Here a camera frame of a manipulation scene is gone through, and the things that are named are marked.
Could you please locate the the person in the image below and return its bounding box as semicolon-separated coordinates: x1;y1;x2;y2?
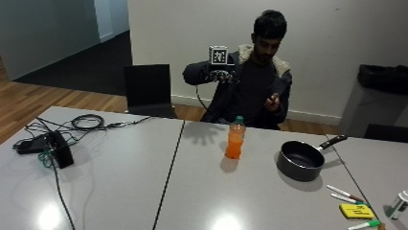
182;9;294;131

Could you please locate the white marker cube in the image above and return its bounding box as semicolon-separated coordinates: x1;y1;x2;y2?
207;45;231;66

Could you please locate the orange drink bottle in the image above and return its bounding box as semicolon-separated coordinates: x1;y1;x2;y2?
225;115;247;160

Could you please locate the black chair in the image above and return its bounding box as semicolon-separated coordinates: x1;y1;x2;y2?
122;63;179;120

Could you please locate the black saucepan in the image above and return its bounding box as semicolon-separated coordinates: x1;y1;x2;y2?
275;134;350;183

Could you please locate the grey bin with black bag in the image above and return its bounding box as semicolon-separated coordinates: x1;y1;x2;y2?
338;63;408;138

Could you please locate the dark chair back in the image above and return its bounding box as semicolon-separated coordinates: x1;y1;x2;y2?
363;123;408;144

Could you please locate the white marker pen brown cap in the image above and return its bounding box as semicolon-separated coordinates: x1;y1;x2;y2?
326;184;366;203

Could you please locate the white marker pen green cap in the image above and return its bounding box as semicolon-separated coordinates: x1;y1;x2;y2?
330;193;369;207

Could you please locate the yellow sponge eraser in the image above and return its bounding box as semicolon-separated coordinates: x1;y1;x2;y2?
338;203;376;220

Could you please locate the black device box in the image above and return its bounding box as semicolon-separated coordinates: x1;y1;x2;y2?
45;130;76;170

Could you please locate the black flat device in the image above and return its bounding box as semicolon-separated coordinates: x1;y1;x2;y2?
16;135;51;155

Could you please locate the black glove cable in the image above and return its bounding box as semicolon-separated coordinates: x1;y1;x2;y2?
194;83;210;113

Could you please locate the coiled black cable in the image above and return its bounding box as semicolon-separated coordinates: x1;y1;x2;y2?
70;113;106;130

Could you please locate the green cable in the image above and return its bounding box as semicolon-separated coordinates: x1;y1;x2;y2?
37;147;59;170

